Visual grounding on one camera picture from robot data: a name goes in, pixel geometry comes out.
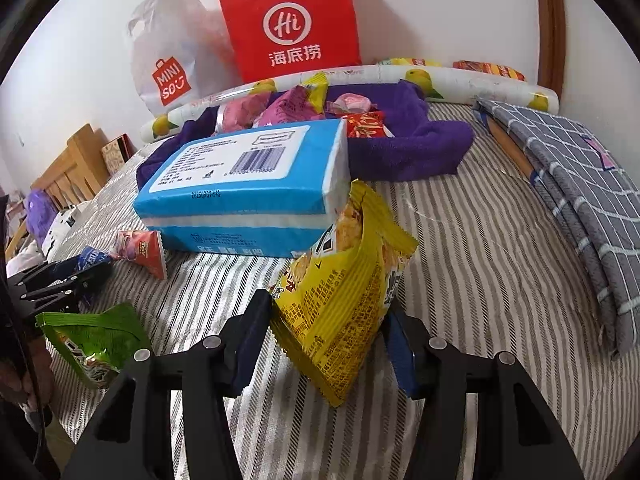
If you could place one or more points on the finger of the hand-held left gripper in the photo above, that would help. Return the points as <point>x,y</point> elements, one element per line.
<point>70,287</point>
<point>45,271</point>

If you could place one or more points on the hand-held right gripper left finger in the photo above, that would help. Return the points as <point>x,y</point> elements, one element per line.
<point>250,340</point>

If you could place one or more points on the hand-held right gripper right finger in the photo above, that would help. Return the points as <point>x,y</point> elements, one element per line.
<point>400,355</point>

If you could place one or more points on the blue cookie packet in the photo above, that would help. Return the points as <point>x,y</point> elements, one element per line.
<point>95,256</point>

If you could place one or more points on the green snack packet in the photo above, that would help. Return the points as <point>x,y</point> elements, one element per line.
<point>100,330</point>

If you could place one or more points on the white and red snack bag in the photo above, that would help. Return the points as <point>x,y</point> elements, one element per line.
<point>140,250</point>

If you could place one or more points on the yellow snack bag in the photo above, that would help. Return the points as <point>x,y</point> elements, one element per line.
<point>330,310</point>

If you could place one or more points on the pink snack bag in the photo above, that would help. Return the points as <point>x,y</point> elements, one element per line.
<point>240,112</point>

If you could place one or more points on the small red snack packet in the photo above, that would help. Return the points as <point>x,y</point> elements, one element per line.
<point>365,127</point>

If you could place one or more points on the magenta snack packet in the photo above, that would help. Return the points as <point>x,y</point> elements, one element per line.
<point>285,110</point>

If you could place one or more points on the person's left hand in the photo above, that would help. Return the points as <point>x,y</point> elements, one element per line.
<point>30,370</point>

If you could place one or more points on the white and black cloth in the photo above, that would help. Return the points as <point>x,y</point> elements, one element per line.
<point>62,225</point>

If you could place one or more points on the purple plush cloth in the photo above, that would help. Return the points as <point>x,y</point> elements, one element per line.
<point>42,210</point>

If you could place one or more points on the light wooden headboard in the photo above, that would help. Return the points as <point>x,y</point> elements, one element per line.
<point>75,160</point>

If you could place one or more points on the brown patterned box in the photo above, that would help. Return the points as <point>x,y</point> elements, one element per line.
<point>117,152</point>

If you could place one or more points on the blue tissue pack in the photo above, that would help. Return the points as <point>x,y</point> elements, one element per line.
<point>225,195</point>

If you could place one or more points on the purple towel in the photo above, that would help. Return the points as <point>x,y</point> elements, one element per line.
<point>415,145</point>

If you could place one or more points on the grey checked folded cloth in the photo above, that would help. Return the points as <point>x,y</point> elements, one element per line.
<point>575,185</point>

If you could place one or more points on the white plastic shopping bag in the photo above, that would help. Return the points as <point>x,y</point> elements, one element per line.
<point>150,45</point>

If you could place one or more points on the pink white candy packet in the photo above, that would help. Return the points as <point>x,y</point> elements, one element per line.
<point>352,102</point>

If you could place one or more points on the lemon print rolled mat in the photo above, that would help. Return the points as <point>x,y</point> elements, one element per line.
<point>465,82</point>

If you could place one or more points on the orange striped packet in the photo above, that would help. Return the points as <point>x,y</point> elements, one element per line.
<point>485,69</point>

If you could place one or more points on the red paper bag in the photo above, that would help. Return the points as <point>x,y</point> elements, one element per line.
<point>250,35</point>

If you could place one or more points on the brown wooden frame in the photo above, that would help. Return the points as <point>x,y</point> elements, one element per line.
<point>547,35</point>

